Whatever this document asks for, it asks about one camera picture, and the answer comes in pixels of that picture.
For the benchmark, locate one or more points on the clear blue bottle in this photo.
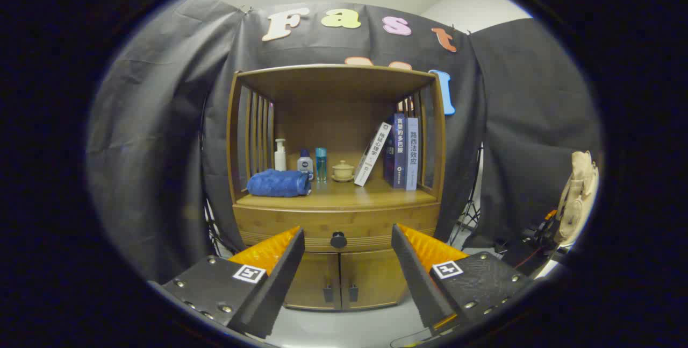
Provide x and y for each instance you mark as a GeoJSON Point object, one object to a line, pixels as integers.
{"type": "Point", "coordinates": [321, 165]}

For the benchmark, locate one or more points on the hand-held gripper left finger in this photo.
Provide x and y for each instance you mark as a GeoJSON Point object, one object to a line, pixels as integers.
{"type": "Point", "coordinates": [274, 289]}

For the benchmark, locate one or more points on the white pump bottle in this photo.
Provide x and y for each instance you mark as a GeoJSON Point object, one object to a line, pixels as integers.
{"type": "Point", "coordinates": [280, 161]}

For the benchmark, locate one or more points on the wooden drawer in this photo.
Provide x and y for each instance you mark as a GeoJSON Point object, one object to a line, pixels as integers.
{"type": "Point", "coordinates": [290, 224]}

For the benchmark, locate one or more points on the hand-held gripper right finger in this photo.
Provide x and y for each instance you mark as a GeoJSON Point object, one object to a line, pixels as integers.
{"type": "Point", "coordinates": [416, 278]}

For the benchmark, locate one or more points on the dark blue book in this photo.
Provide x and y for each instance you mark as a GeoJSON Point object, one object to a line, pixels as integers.
{"type": "Point", "coordinates": [399, 154]}

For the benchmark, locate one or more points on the blue rolled towel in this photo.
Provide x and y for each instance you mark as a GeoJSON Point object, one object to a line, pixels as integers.
{"type": "Point", "coordinates": [277, 183]}

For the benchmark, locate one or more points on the black backdrop cloth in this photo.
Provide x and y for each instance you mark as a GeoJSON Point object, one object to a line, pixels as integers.
{"type": "Point", "coordinates": [161, 122]}

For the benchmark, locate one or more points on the wooden cabinet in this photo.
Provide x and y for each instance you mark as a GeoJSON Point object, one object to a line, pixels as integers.
{"type": "Point", "coordinates": [333, 122]}

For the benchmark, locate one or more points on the white book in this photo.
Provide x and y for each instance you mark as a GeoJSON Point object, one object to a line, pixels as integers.
{"type": "Point", "coordinates": [372, 155]}

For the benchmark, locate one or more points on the beige lidded teacup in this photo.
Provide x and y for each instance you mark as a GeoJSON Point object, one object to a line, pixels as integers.
{"type": "Point", "coordinates": [343, 170]}

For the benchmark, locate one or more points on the beige cloth bag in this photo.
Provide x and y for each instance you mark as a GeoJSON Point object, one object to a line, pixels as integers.
{"type": "Point", "coordinates": [578, 192]}

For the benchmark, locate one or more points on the wooden countertop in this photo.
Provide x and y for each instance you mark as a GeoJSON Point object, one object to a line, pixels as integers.
{"type": "Point", "coordinates": [365, 194]}

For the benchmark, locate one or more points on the white bottle with blue cap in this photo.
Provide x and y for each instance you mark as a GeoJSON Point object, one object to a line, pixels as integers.
{"type": "Point", "coordinates": [305, 165]}

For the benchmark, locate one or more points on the wooden cabinet door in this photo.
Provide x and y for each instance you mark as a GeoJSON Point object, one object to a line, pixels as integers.
{"type": "Point", "coordinates": [373, 278]}
{"type": "Point", "coordinates": [309, 281]}

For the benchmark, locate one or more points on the pale blue book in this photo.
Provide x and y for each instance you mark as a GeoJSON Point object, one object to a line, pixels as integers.
{"type": "Point", "coordinates": [412, 154]}

